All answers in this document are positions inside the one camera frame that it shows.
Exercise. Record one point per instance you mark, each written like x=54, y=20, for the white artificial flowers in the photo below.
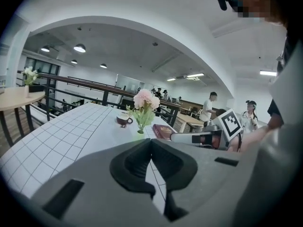
x=30, y=74

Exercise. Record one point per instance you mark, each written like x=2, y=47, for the brown cup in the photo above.
x=123, y=119

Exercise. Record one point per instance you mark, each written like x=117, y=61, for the table with white checked cloth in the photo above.
x=59, y=136

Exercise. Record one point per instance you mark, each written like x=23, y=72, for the black pendant lamp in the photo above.
x=79, y=48
x=45, y=48
x=74, y=61
x=103, y=65

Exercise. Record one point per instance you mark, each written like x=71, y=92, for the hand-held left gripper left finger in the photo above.
x=132, y=167

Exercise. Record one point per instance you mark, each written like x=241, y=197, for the light green vase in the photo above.
x=140, y=132

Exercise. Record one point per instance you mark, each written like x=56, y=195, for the person's head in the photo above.
x=255, y=1

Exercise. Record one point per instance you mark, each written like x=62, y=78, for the black railing with wooden handrail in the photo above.
x=49, y=96

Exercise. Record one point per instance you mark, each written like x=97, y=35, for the pink artificial flowers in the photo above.
x=144, y=98

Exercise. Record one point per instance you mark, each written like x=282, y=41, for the small white vase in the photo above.
x=26, y=91

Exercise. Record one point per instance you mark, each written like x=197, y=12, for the black box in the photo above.
x=36, y=89

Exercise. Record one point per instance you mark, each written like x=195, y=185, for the person's black shirt torso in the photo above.
x=275, y=112

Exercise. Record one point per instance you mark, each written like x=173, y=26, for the person's right forearm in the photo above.
x=251, y=138

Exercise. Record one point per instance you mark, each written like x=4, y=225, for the dark red book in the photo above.
x=163, y=129

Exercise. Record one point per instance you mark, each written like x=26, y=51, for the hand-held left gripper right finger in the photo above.
x=175, y=169

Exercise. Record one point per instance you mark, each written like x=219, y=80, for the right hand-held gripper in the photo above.
x=229, y=124

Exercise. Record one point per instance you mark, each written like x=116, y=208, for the rectangular wooden desk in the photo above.
x=189, y=119

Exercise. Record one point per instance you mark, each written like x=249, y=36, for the round wooden table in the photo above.
x=16, y=98

